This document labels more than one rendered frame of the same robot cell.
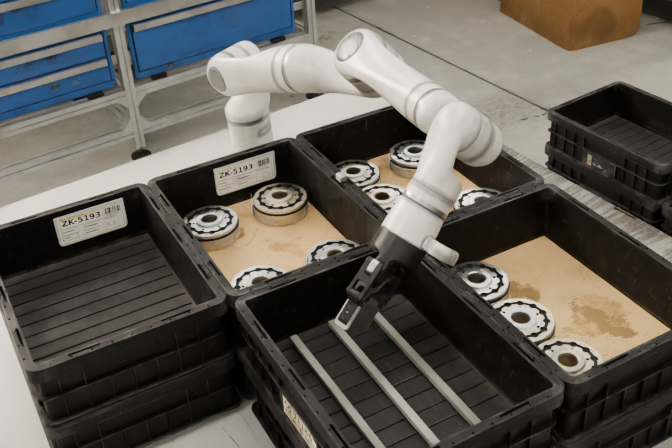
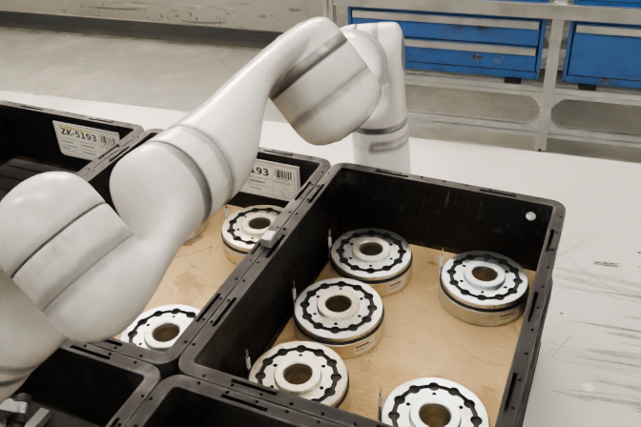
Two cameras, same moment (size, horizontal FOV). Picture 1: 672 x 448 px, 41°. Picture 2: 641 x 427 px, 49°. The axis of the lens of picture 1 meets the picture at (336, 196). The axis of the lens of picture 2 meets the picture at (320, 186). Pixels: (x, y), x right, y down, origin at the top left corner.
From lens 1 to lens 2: 1.20 m
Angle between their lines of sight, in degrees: 43
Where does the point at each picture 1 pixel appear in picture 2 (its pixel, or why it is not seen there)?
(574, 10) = not seen: outside the picture
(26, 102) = (445, 61)
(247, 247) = not seen: hidden behind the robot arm
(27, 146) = (464, 106)
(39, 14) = not seen: outside the picture
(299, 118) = (540, 171)
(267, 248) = (176, 274)
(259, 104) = (379, 111)
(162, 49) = (601, 61)
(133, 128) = (538, 127)
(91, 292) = not seen: hidden behind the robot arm
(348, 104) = (619, 185)
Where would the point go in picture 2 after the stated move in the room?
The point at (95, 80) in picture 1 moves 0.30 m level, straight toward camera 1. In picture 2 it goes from (518, 66) to (485, 96)
